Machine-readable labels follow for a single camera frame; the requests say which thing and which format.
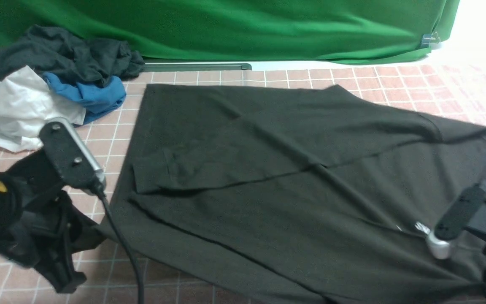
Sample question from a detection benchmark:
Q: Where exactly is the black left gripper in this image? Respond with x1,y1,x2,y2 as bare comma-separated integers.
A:
0,149,105,294

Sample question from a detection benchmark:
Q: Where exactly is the dark gray long-sleeve shirt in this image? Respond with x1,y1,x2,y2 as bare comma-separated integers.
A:
110,84,486,304

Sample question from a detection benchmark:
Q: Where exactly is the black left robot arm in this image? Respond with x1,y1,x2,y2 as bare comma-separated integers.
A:
0,149,106,294

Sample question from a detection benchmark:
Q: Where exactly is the crumpled white garment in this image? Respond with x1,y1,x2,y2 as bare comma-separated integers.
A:
0,67,86,152

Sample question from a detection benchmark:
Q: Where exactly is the crumpled blue garment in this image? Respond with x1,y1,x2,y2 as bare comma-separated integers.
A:
43,72,127,125

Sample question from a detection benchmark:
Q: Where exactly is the crumpled black garment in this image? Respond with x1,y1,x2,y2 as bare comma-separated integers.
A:
0,25,145,88

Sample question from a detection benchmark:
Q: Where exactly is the metal binder clip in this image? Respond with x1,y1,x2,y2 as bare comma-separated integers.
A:
420,32,441,48

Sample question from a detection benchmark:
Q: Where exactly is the green backdrop cloth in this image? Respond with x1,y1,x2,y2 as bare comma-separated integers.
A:
0,0,459,65

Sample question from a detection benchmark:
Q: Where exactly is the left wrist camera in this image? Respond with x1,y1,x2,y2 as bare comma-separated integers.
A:
38,117,106,196

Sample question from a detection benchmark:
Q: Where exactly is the dark metal rail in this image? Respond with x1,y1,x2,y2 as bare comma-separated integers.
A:
143,63,252,72

